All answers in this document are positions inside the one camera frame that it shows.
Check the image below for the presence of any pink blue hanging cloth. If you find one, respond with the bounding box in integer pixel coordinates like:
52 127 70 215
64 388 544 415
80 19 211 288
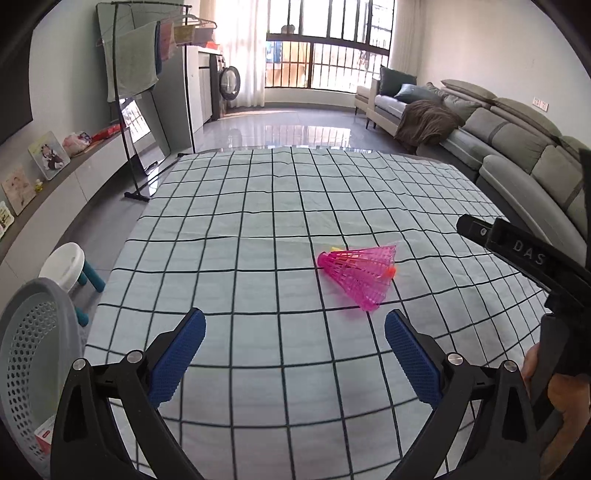
154 18 176 75

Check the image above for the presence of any leaning framed mirror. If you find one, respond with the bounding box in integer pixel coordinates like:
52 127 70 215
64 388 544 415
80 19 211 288
119 97 153 144

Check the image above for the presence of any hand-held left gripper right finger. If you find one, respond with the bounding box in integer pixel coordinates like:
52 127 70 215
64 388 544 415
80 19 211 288
384 309 541 480

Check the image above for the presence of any grey television cabinet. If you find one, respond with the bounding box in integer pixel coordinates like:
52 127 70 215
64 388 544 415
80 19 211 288
0 124 153 278

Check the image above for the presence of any tall grey panel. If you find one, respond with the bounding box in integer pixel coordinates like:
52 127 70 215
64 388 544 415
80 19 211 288
139 41 195 155

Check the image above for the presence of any dark grey cushion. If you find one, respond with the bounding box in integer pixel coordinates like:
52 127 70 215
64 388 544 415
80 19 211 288
379 66 416 95

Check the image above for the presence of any grey washing machine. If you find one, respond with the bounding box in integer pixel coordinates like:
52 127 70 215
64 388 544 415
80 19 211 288
210 53 242 118

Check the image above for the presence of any pink plastic shuttlecock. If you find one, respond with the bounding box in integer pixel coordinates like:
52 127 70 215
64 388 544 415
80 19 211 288
318 244 398 312

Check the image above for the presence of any red white toothpaste box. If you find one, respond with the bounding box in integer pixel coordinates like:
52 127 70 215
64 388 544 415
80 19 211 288
34 413 58 464

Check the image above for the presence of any teal cushion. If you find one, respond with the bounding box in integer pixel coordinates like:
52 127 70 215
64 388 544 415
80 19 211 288
394 84 441 104

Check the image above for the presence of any pink plastic bag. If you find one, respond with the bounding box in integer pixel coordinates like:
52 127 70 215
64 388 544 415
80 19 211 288
62 131 93 158

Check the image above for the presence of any grey perforated plastic basket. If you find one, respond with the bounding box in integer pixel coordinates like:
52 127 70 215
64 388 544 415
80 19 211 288
0 279 88 480

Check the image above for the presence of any baby photo frame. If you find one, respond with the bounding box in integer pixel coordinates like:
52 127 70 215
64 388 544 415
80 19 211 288
28 130 71 181

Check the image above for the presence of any green towel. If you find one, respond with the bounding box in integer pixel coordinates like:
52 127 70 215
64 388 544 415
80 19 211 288
102 22 160 103

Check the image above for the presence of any brown blanket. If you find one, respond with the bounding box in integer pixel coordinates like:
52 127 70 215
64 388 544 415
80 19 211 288
394 100 465 148

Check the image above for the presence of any yellow hanging cloth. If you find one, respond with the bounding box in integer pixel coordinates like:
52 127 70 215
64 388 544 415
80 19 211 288
173 21 200 46

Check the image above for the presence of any white cabinet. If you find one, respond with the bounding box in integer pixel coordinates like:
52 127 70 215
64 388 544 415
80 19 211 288
185 46 213 134

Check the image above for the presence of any red flat packet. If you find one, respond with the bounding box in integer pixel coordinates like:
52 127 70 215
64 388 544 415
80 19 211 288
91 124 122 143

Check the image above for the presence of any white stool with teal legs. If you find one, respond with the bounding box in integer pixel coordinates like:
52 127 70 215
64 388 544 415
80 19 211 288
39 242 106 326

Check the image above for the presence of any window with black railings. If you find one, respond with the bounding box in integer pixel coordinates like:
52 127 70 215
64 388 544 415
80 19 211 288
265 0 395 95

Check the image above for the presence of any beige side curtain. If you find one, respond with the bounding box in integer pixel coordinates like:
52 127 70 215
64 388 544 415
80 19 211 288
388 0 421 77

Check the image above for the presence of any person's right hand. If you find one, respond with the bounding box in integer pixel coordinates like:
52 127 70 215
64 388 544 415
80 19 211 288
522 344 591 462

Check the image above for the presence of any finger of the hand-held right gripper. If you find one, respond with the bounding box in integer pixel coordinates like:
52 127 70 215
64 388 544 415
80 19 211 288
456 213 499 252

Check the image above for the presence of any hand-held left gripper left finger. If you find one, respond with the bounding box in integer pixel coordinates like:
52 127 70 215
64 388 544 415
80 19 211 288
50 308 207 480

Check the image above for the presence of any beige small sofa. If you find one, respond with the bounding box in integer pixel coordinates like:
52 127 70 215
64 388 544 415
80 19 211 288
355 78 411 137

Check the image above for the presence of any black clothes drying rack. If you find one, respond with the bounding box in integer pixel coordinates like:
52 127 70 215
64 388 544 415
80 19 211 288
97 2 218 201

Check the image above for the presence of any black television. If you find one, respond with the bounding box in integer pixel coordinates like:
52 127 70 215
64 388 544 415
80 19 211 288
0 28 34 146

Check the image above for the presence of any colourful picture frame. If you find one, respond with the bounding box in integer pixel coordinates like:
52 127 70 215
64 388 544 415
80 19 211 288
0 200 16 241

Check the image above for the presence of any pink picture frame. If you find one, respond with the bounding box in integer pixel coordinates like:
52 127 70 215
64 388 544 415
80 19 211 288
1 163 37 216

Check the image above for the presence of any white sheer curtain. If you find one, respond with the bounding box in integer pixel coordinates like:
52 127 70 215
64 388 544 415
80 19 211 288
201 0 269 109

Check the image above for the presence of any grey sectional sofa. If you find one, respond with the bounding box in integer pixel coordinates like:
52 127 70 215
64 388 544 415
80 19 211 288
416 79 591 268

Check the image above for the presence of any white black checked tablecloth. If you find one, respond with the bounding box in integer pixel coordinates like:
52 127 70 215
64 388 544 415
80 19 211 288
85 147 561 480

